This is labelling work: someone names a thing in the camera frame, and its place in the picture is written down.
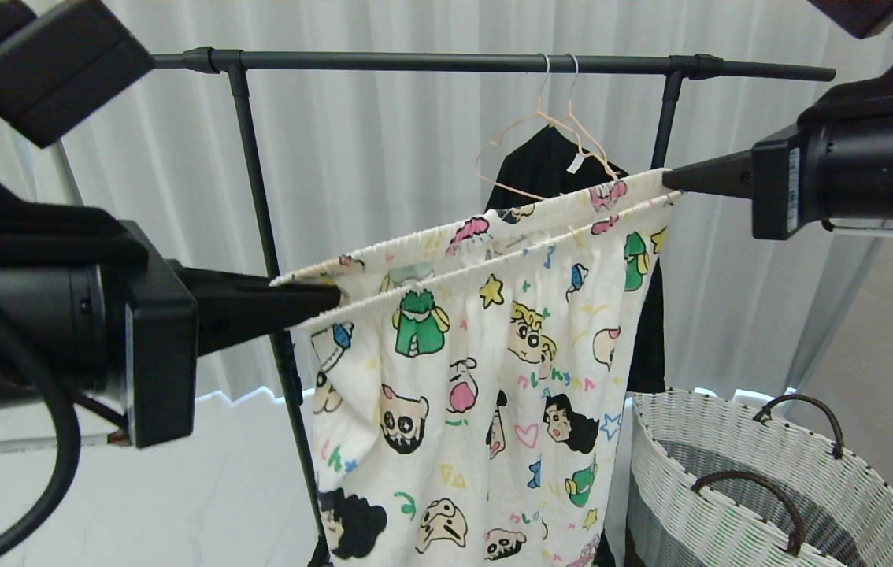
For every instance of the cream printed garment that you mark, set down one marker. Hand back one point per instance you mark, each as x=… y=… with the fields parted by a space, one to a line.
x=494 y=331

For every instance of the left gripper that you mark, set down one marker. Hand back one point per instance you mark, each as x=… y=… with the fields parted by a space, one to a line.
x=155 y=354

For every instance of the black clothes rack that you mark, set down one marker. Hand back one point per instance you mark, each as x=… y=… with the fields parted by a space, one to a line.
x=415 y=61

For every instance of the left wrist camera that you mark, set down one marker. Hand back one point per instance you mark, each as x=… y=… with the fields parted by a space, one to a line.
x=61 y=63

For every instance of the pink clothes hanger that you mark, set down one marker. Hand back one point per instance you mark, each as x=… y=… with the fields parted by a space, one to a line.
x=596 y=150
x=494 y=144

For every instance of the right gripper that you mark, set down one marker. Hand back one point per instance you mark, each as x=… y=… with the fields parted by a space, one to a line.
x=872 y=173

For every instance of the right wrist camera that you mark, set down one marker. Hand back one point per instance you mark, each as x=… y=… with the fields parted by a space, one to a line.
x=864 y=16

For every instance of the black garment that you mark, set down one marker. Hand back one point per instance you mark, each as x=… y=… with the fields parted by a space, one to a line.
x=541 y=165

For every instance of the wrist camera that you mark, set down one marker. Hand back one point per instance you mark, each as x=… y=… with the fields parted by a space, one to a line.
x=61 y=63
x=864 y=16

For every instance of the white laundry basket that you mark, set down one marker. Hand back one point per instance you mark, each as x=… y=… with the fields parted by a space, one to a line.
x=698 y=528

